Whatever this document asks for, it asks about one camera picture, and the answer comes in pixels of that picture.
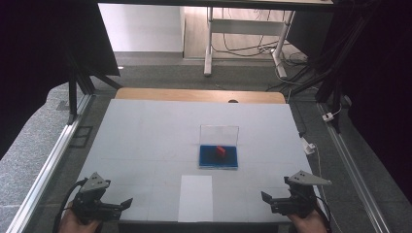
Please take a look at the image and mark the aluminium rail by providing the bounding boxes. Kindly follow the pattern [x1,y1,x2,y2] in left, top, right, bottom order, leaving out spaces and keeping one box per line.
[316,102,392,233]
[5,93,95,233]

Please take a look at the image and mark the person's left hand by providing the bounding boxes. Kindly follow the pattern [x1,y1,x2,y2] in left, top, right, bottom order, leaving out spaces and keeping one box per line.
[57,207,102,233]

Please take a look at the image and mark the black floor cables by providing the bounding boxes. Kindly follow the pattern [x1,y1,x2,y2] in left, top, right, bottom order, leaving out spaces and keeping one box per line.
[212,8,312,93]

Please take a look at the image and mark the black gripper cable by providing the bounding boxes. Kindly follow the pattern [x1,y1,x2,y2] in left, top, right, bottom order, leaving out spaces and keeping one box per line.
[51,177,89,233]
[314,193,332,233]

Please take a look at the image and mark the black metal stand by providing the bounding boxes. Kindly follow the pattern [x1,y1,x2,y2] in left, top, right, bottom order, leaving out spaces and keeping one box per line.
[63,48,124,126]
[288,0,383,134]

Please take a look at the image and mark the wooden table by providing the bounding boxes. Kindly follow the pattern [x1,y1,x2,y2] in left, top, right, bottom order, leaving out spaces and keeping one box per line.
[114,86,287,105]

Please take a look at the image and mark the black curtain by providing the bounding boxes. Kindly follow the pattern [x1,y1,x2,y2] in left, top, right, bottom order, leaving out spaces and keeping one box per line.
[329,0,412,205]
[0,0,121,160]

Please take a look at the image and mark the white desk frame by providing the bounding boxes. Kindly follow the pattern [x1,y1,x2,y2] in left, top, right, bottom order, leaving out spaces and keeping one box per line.
[203,6,295,80]

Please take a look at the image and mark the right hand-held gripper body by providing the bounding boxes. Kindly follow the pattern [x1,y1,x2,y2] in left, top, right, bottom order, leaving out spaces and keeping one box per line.
[270,170,332,218]

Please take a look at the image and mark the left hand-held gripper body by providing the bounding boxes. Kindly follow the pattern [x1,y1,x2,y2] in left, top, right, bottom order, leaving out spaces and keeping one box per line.
[71,172,122,225]

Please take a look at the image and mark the blue ink pad clear case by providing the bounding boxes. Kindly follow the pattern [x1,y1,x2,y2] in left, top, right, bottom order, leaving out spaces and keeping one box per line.
[198,124,240,171]

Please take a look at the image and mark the person's right hand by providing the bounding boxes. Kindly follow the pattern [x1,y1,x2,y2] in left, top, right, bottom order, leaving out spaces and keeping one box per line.
[287,209,328,233]

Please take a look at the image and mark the white paper sheet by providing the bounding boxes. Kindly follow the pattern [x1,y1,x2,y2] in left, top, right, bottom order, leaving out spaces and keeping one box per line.
[177,175,215,223]

